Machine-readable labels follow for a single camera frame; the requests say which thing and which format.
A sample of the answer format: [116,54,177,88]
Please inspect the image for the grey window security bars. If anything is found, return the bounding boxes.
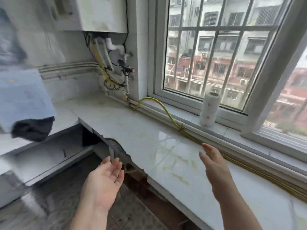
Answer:
[168,0,307,111]

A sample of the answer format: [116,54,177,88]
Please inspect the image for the white tiled shelf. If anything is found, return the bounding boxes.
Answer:
[0,126,94,187]

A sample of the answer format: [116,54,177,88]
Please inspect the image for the white flexible hose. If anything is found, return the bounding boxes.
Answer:
[103,40,114,71]

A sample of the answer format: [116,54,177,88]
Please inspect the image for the white window frame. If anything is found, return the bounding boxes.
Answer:
[146,0,307,165]

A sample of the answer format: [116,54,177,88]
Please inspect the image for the paper towel roll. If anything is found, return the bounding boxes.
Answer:
[199,91,222,128]

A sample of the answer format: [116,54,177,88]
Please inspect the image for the person's right hand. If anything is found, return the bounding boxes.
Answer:
[198,143,234,203]

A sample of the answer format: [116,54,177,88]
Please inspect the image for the white water dispenser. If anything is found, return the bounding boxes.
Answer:
[0,68,57,132]

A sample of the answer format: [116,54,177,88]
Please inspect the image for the group of white wall pipes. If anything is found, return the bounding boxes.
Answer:
[36,61,104,81]

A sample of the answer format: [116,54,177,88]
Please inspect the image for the red brick apartment building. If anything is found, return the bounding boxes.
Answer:
[165,0,307,134]

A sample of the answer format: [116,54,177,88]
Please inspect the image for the black cable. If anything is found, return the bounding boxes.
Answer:
[120,0,130,67]

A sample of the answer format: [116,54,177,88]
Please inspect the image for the yellow hose metal ends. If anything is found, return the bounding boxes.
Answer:
[90,38,125,90]

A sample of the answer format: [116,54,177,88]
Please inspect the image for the grey coiled cable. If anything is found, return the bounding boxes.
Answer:
[83,32,125,91]

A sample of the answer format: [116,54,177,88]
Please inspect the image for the blue water bottle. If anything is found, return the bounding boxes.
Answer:
[0,7,28,70]

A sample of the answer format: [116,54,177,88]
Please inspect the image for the white water heater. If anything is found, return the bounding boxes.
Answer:
[45,0,129,34]

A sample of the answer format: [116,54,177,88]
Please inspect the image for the long white horizontal pipe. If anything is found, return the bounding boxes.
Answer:
[129,99,307,187]

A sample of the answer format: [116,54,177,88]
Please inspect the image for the long yellow gas hose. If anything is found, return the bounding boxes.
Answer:
[130,97,307,203]

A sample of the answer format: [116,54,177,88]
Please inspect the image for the person's left hand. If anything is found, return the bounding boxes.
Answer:
[80,156,125,213]

